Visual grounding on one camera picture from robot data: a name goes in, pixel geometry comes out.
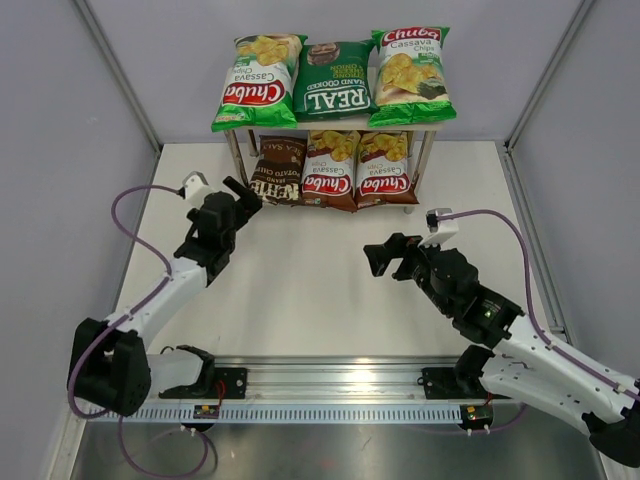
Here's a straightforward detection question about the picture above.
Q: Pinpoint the white slotted cable duct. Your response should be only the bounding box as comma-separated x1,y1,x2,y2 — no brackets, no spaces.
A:
89,403,464,425

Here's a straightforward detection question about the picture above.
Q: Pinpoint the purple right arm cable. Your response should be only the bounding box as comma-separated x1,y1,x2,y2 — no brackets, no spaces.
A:
434,208,640,435

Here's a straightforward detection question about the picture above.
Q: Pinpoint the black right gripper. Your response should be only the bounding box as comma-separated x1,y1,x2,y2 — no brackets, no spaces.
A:
364,232,454,315

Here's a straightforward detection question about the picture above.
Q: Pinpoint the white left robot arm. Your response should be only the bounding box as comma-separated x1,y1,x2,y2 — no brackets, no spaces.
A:
67,172,263,419

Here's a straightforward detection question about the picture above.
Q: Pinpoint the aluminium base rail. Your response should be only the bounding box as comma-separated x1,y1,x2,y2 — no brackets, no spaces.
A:
144,355,609,405

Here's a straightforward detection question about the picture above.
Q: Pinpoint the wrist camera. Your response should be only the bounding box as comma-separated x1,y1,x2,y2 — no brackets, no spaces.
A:
419,208,459,247
179,171,211,208

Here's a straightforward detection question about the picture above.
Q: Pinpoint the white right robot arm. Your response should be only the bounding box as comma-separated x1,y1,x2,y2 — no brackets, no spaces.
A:
363,233,639,468

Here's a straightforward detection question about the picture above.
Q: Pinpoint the dark green Real chips bag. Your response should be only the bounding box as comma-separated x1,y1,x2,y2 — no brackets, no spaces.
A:
293,40,378,122

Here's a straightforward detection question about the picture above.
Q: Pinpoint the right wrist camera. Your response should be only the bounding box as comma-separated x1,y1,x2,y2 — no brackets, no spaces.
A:
419,208,459,247

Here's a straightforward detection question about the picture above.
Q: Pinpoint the white two-tier wooden shelf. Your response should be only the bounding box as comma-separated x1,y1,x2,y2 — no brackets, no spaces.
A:
224,128,437,194

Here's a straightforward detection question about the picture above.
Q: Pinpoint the green Chuba seaweed chips bag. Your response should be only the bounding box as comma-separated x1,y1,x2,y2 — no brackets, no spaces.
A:
369,26,457,128

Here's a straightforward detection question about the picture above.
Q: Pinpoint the brown Kettle sea salt bag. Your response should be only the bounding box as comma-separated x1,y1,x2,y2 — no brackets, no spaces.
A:
250,135,307,206

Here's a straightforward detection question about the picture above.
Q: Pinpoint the brown Chuba cassava chips bag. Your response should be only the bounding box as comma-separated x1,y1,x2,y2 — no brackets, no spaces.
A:
355,131,418,210

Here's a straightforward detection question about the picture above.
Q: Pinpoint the green Chuba cassava chips bag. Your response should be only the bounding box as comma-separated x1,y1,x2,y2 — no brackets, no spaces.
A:
211,33,307,132

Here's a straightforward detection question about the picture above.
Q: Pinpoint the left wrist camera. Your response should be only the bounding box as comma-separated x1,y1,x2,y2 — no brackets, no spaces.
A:
179,171,211,208

